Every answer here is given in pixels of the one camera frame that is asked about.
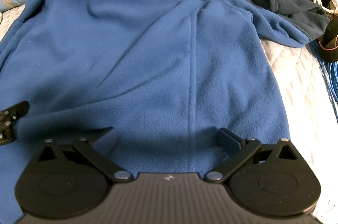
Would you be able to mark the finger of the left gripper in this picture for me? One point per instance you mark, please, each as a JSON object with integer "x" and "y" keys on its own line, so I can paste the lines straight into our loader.
{"x": 9, "y": 118}

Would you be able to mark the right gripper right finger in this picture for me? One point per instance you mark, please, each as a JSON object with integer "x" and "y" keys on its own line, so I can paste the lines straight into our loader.
{"x": 242, "y": 152}

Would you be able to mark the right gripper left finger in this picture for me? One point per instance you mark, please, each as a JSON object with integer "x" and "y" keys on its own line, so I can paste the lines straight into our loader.
{"x": 81, "y": 161}

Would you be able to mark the blue navy fleece jacket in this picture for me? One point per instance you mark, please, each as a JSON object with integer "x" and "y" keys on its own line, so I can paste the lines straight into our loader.
{"x": 164, "y": 74}

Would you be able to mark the white quilted bed cover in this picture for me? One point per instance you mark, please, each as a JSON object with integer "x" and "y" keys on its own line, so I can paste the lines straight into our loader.
{"x": 311, "y": 120}

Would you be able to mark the black bag with red piping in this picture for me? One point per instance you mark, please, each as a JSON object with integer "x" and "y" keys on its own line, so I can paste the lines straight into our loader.
{"x": 328, "y": 41}

